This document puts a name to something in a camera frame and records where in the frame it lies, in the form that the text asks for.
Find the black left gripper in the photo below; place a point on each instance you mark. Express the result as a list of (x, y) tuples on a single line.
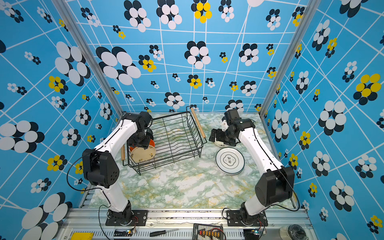
[(145, 145)]

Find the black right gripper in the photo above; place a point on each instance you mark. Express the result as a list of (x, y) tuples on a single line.
[(219, 132)]

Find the orange plate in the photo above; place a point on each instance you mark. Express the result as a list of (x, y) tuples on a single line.
[(153, 143)]

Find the cream plate with stamp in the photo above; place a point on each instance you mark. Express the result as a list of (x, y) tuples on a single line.
[(139, 155)]

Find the white plate green rim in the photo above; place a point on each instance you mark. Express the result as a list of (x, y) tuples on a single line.
[(230, 161)]

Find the black wire dish rack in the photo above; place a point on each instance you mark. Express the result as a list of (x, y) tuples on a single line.
[(177, 137)]

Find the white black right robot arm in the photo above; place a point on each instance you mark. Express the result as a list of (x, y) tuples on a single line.
[(276, 183)]

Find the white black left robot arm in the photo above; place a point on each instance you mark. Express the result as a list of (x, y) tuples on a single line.
[(102, 171)]

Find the black terminal board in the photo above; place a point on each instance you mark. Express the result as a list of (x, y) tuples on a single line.
[(208, 232)]

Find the clear plastic container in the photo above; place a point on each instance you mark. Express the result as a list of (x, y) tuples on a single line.
[(292, 232)]

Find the yellow box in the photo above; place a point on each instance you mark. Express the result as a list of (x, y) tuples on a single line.
[(82, 236)]

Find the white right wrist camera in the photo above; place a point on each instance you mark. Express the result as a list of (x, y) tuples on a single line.
[(224, 125)]

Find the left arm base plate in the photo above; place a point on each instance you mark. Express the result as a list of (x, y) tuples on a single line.
[(139, 217)]

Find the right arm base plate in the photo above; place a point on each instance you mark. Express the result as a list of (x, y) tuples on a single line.
[(236, 218)]

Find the black handled screwdriver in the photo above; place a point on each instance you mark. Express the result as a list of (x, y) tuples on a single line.
[(162, 232)]

